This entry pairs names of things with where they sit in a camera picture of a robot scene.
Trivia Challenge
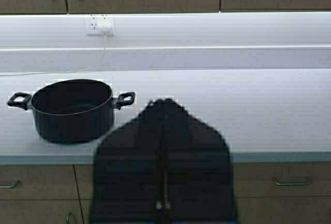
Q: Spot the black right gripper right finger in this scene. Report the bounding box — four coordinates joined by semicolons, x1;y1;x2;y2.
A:
163;98;238;223

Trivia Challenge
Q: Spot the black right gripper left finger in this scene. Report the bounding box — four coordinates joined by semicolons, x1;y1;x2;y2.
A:
88;99;163;223

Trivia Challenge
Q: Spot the black cooking pot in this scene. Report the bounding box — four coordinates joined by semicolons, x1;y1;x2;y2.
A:
7;79;136;143

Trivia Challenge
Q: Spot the lower left drawer front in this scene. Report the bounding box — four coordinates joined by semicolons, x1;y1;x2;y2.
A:
1;165;78;200

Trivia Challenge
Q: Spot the drawer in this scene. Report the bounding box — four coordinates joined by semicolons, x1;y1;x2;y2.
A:
1;165;78;200
233;162;330;198

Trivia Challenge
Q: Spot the lower right drawer front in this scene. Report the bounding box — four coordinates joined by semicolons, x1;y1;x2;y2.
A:
233;162;330;198

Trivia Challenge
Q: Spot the white power adapter plug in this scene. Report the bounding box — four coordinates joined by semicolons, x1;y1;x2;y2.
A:
99;17;113;35

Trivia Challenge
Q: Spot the metal right drawer handle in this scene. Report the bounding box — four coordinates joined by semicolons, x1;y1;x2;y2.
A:
273;176;312;187

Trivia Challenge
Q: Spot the metal drawer handle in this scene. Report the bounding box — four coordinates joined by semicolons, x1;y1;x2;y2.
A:
273;176;312;187
0;180;21;189

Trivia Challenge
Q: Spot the metal left drawer handle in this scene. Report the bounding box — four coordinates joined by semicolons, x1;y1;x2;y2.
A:
0;180;21;189

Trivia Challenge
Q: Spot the white charging cable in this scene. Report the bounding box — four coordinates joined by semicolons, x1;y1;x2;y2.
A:
0;34;108;77

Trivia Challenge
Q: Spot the white wall outlet plate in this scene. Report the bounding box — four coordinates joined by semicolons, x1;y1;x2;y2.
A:
85;14;115;37

